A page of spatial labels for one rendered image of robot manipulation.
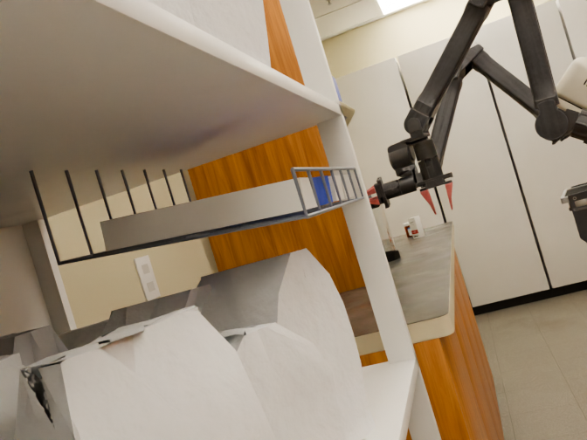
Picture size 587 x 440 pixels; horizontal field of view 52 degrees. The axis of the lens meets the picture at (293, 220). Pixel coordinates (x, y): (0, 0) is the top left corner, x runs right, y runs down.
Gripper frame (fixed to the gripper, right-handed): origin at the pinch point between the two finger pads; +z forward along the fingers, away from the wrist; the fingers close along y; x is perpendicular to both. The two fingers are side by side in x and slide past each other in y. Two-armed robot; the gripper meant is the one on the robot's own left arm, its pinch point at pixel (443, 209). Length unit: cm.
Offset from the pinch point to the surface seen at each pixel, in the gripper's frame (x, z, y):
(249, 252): -6, -4, 61
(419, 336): 55, 19, 9
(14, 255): 76, -19, 75
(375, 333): 55, 16, 17
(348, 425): 102, 16, 14
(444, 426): 55, 37, 10
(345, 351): 99, 8, 13
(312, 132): -5.8, -32.8, 30.1
